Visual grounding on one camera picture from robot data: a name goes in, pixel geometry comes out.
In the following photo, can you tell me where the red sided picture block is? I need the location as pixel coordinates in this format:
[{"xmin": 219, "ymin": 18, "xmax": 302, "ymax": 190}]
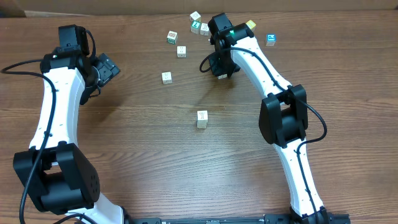
[{"xmin": 217, "ymin": 74, "xmax": 228, "ymax": 79}]

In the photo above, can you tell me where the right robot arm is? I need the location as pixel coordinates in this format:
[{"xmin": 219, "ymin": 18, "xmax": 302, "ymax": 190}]
[{"xmin": 209, "ymin": 24, "xmax": 329, "ymax": 223}]

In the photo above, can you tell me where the yellow top far block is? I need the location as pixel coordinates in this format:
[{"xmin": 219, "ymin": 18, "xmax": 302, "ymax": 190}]
[{"xmin": 246, "ymin": 20, "xmax": 256, "ymax": 31}]

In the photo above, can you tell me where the plain top wooden block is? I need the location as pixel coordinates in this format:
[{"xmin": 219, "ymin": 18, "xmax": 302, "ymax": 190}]
[{"xmin": 190, "ymin": 11, "xmax": 201, "ymax": 22}]

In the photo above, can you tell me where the blue letter wooden block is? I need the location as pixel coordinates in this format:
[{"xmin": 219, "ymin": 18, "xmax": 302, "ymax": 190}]
[{"xmin": 197, "ymin": 110, "xmax": 208, "ymax": 129}]

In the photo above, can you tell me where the far left wooden block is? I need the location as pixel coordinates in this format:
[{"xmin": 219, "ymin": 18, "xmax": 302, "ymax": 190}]
[{"xmin": 162, "ymin": 72, "xmax": 172, "ymax": 85}]

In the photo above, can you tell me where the blue letter P block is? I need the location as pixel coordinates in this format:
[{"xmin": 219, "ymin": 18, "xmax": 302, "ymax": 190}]
[{"xmin": 266, "ymin": 34, "xmax": 277, "ymax": 47}]

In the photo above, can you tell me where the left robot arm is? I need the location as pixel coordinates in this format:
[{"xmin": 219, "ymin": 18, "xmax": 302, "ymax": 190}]
[{"xmin": 13, "ymin": 49, "xmax": 129, "ymax": 223}]

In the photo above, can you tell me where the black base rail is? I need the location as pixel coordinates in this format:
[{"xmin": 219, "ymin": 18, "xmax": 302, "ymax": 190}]
[{"xmin": 124, "ymin": 213, "xmax": 352, "ymax": 224}]

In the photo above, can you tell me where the green edged wooden block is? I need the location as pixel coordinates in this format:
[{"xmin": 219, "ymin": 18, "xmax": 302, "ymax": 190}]
[{"xmin": 167, "ymin": 30, "xmax": 178, "ymax": 44}]

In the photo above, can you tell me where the teal letter wooden block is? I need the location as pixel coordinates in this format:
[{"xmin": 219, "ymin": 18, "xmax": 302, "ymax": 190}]
[{"xmin": 190, "ymin": 21, "xmax": 201, "ymax": 34}]

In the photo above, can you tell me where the wooden block beside teal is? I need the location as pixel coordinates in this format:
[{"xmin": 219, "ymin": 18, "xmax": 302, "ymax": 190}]
[{"xmin": 200, "ymin": 23, "xmax": 209, "ymax": 36}]

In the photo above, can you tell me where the cardboard back wall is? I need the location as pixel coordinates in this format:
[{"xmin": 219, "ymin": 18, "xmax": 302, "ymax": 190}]
[{"xmin": 1, "ymin": 0, "xmax": 397, "ymax": 16}]

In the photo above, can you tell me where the red sided wooden block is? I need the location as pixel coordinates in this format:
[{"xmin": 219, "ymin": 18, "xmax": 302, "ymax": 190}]
[{"xmin": 177, "ymin": 46, "xmax": 187, "ymax": 58}]

